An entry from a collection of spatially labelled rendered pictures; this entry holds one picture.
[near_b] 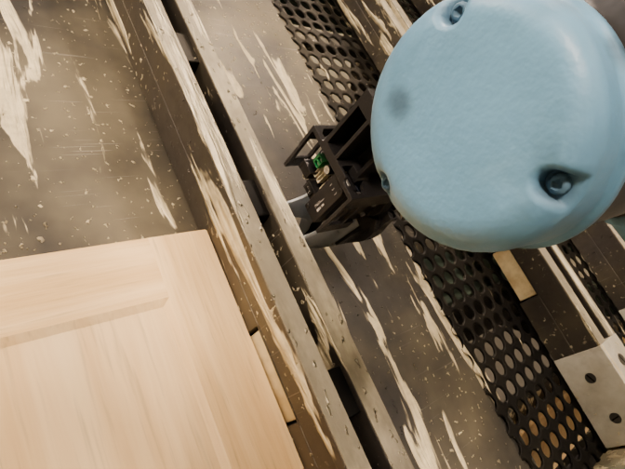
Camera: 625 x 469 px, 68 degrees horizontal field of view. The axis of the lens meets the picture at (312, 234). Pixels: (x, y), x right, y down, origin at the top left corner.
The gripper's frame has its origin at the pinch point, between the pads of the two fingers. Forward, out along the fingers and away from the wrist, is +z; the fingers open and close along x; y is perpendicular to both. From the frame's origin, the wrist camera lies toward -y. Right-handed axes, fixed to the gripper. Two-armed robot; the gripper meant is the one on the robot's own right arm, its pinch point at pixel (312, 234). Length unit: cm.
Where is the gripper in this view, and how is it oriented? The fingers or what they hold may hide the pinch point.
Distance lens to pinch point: 50.0
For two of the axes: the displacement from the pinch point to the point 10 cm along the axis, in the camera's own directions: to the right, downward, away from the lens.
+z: -5.0, 4.8, 7.1
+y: -7.6, 1.5, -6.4
